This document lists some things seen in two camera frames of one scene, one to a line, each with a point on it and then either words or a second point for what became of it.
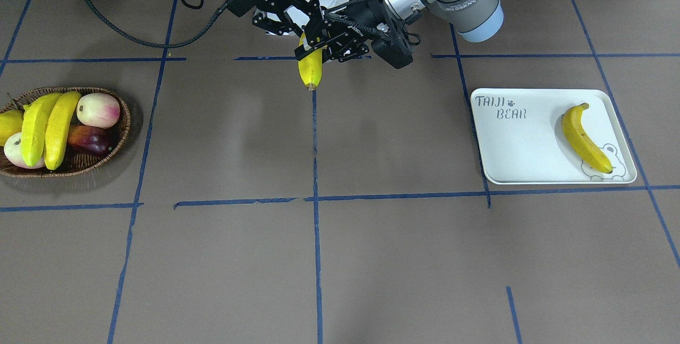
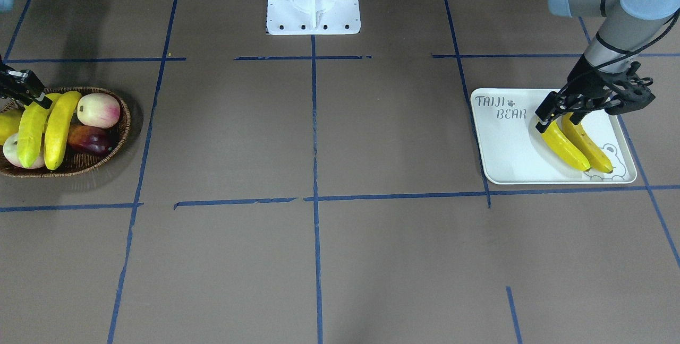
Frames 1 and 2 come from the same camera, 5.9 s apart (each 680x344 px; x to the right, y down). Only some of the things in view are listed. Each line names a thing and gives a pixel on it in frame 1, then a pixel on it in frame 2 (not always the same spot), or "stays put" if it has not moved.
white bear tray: (522, 139) stays put
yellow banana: (310, 67) to (565, 147)
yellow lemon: (10, 123) stays put
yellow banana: (581, 142) stays put
